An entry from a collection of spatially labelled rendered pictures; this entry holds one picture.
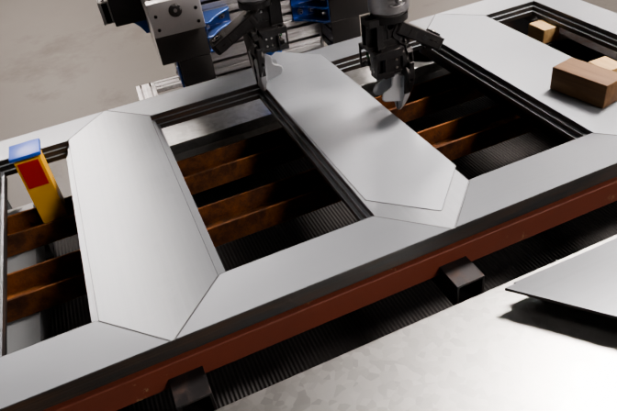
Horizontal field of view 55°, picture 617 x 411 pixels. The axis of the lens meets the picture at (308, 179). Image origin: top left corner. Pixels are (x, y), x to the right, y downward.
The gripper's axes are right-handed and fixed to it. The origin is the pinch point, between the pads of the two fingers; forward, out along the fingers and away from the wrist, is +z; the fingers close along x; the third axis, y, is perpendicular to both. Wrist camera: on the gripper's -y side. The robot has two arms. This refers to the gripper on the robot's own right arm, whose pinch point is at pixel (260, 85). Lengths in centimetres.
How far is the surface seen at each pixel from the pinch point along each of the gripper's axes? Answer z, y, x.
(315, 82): 0.7, 11.8, -4.6
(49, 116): 86, -69, 202
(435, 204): 1, 11, -56
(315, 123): 0.7, 4.5, -21.3
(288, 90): 0.7, 5.1, -4.6
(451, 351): 10, 1, -75
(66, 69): 86, -55, 263
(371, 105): 0.6, 17.5, -21.2
